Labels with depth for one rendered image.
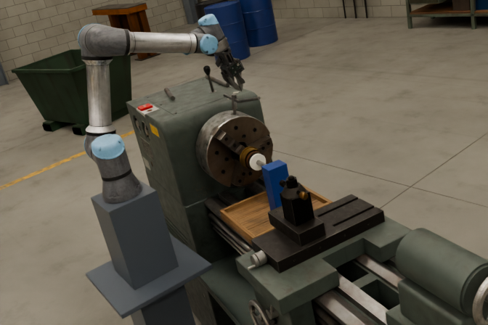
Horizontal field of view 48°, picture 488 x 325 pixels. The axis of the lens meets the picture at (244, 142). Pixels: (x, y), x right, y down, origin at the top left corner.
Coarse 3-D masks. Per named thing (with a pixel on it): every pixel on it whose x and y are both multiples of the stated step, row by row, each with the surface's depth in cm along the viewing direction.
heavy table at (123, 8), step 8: (96, 8) 1133; (104, 8) 1095; (112, 8) 1061; (120, 8) 1033; (128, 8) 1011; (136, 8) 1021; (144, 8) 1031; (112, 16) 1082; (120, 16) 1096; (128, 16) 1027; (136, 16) 1029; (144, 16) 1039; (112, 24) 1091; (120, 24) 1109; (128, 24) 1106; (136, 24) 1032; (144, 24) 1042; (144, 56) 1053; (152, 56) 1057
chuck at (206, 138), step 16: (240, 112) 239; (208, 128) 233; (224, 128) 229; (240, 128) 232; (256, 128) 236; (208, 144) 227; (208, 160) 229; (224, 160) 232; (224, 176) 234; (256, 176) 242
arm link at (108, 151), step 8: (104, 136) 210; (112, 136) 209; (120, 136) 209; (96, 144) 205; (104, 144) 204; (112, 144) 203; (120, 144) 205; (96, 152) 204; (104, 152) 202; (112, 152) 203; (120, 152) 205; (96, 160) 206; (104, 160) 204; (112, 160) 204; (120, 160) 205; (128, 160) 210; (104, 168) 205; (112, 168) 205; (120, 168) 206; (128, 168) 209; (104, 176) 207; (112, 176) 206
